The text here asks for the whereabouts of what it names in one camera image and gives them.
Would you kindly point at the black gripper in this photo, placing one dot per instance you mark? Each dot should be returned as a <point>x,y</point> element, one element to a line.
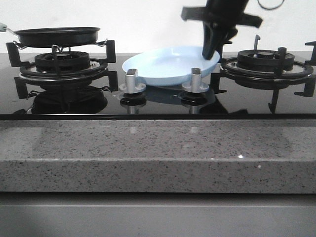
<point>220,18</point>

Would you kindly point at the left black gas burner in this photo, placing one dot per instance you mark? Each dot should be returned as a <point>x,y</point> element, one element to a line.
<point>62,70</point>

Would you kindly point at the right black gas burner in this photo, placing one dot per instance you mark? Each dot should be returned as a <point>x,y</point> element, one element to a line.
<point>268,70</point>

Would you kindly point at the black glass gas cooktop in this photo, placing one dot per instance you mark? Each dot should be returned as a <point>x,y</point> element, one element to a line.
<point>226,99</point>

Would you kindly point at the black frying pan green handle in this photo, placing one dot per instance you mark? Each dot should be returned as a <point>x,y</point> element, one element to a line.
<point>62,37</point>

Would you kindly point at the black gas burner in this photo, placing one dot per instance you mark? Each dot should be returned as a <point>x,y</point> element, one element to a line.
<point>62,70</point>
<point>268,70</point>

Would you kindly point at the silver stove knob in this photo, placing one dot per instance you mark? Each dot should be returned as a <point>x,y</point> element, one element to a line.
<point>195,84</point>
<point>132,85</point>

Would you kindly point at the light blue plate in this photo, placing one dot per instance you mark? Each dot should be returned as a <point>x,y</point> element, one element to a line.
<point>171,65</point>

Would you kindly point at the left silver stove knob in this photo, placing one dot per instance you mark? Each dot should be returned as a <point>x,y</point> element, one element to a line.
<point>132,85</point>

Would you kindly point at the right silver stove knob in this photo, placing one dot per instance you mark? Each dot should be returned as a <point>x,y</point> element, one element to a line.
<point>195,84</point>

